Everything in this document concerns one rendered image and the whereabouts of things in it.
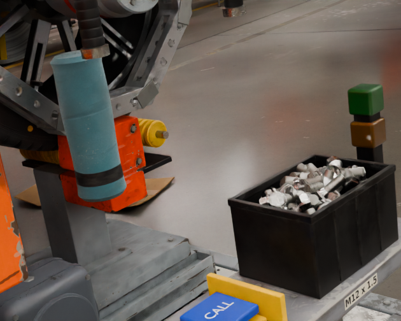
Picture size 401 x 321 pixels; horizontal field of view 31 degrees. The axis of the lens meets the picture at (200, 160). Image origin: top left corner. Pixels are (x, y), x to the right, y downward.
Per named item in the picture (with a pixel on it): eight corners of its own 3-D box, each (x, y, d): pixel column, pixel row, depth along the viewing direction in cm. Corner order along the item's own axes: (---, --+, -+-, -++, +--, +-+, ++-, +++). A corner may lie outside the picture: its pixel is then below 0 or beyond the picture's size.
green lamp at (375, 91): (361, 107, 110) (359, 82, 109) (385, 109, 108) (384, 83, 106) (347, 115, 108) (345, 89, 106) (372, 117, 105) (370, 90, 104)
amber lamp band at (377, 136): (364, 139, 112) (362, 114, 111) (387, 141, 109) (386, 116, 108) (350, 147, 109) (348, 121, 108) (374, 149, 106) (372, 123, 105)
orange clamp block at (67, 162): (55, 123, 142) (58, 168, 144) (80, 126, 137) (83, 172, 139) (83, 119, 147) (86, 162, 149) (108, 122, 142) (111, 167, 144)
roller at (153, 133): (91, 132, 175) (86, 109, 173) (177, 144, 155) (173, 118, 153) (72, 139, 171) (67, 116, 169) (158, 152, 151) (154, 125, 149)
